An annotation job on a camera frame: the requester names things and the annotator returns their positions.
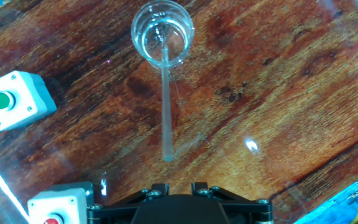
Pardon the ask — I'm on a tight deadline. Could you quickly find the glossy wood grain mat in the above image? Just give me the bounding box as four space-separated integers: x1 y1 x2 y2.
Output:
0 0 358 224

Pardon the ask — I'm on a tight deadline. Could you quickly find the clear glass beaker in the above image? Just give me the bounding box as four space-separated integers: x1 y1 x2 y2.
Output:
131 0 195 71

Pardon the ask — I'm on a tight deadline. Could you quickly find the red button switch box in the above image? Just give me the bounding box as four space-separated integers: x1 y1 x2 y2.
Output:
27 182 94 224

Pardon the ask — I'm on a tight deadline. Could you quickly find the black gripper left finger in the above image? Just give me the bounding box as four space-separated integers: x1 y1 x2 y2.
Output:
87 182 170 224

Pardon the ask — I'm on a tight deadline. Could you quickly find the green button switch box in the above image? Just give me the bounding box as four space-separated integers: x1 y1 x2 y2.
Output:
0 70 58 132

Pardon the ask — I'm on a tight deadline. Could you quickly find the clear glass stirring rod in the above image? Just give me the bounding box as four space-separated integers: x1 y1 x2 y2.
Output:
161 30 175 162

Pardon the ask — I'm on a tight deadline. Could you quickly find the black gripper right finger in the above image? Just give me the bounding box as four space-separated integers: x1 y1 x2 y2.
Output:
191 182 273 224

